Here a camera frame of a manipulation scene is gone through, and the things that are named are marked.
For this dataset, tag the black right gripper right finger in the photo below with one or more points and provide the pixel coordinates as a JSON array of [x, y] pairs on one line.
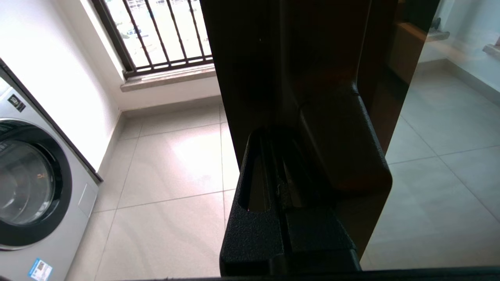
[[312, 234]]

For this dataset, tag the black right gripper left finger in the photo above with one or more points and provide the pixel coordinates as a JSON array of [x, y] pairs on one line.
[[250, 234]]

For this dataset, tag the dark framed sliding glass door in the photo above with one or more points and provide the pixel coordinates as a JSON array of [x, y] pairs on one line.
[[242, 70]]

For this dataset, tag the stone window sill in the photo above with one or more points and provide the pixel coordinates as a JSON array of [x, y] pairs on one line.
[[168, 77], [492, 50]]

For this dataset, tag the white front-load washing machine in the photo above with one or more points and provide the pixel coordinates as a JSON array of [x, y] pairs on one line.
[[35, 187]]

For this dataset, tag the black balcony railing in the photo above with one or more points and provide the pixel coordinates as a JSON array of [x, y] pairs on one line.
[[156, 35]]

